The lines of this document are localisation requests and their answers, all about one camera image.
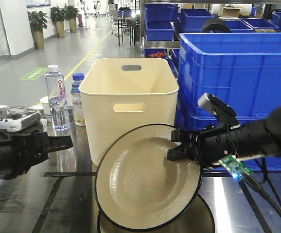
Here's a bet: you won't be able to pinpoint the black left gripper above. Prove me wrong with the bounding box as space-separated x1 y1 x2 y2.
0 131 73 180

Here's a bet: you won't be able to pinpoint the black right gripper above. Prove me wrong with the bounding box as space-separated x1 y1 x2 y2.
167 123 239 168

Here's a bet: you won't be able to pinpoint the cream plate with black rim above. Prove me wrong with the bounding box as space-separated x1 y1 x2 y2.
95 124 202 232

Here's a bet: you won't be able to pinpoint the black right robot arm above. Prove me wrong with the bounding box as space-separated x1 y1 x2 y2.
167 106 281 169

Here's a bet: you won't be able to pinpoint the blue bin lower shelf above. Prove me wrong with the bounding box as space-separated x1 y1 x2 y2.
145 21 175 41

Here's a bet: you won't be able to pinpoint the blue bin on shelf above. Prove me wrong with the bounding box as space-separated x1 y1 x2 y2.
145 4 179 22

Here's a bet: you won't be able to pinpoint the clear water bottle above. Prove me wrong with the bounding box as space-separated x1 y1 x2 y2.
45 65 70 131

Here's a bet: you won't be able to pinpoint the white paper cup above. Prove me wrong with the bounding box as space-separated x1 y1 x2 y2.
40 96 52 122

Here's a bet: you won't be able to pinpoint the white remote controller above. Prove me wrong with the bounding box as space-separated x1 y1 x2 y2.
0 106 41 132

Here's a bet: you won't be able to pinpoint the milk drink bottle blue cap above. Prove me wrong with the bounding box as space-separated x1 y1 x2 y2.
70 72 85 126

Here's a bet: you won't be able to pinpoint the green circuit board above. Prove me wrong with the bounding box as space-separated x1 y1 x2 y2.
219 155 253 182

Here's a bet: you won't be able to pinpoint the cream plastic storage bin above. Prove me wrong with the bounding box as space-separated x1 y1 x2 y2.
79 58 179 166

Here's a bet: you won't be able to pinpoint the stacked plates under plate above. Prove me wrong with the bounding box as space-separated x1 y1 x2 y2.
97 195 215 233

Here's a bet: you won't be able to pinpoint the large blue plastic crate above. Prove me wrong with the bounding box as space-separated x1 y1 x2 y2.
174 32 281 171

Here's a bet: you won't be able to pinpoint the potted plant gold pot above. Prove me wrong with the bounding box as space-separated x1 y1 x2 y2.
63 4 79 33
28 11 48 49
50 6 65 38

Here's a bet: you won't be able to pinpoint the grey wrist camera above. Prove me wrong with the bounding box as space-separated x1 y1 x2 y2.
197 93 239 126

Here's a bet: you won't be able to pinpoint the black cables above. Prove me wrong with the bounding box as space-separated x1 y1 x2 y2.
240 155 281 233

